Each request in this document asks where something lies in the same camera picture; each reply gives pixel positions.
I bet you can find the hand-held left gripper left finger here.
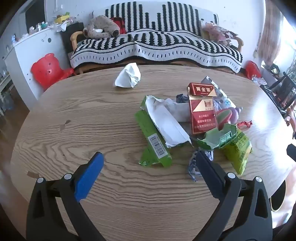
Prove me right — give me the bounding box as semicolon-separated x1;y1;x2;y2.
26;152;104;241

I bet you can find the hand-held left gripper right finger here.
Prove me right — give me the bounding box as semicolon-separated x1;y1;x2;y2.
195;151;273;241

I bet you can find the silver foil wrapper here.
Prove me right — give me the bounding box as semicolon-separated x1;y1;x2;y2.
187;149;213;182

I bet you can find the red cigarette pack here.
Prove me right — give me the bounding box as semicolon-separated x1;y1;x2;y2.
187;83;218;135

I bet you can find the red green purple wrapper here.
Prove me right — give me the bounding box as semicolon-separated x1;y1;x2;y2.
215;107;242;130

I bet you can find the torn green carton with barcode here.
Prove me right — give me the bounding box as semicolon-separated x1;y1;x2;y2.
135;95;173;167

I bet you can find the long white paper wrapper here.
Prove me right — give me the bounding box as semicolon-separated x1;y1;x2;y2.
145;95;191;148

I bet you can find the silver wrapper with blue print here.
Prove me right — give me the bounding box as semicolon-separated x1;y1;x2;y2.
201;76;237;112

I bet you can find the dark blue foil wrapper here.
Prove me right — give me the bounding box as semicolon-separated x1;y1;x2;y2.
176;93;189;104

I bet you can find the white tissue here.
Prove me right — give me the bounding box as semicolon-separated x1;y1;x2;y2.
115;62;141;88

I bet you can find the black round stool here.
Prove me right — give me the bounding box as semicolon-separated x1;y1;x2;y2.
270;179;287;212

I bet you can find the white printed plastic bag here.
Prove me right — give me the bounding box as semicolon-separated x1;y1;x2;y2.
252;76;267;87

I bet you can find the black wooden chair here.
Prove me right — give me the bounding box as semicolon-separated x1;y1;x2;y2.
260;72;296;112

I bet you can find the red bear stool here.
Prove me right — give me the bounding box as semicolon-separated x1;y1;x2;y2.
31;53;65;91

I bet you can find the striped black white sofa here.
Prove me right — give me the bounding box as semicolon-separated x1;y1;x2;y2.
70;2;243;73

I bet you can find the white cabinet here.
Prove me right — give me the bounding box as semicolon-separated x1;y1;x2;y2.
3;28;70;109

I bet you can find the floral pillow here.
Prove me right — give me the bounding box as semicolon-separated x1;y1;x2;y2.
200;20;238;46

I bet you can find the brown plush toy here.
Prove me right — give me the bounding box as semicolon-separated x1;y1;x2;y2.
83;15;121;39

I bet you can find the white paper clutter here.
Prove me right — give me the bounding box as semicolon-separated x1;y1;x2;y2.
55;21;70;32

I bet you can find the beige curtain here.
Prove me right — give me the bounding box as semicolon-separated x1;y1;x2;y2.
260;0;287;66

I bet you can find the red plaid cushion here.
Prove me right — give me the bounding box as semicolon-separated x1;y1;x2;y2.
110;17;127;35

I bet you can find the dark flat panel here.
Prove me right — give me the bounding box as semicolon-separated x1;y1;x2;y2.
25;0;46;27

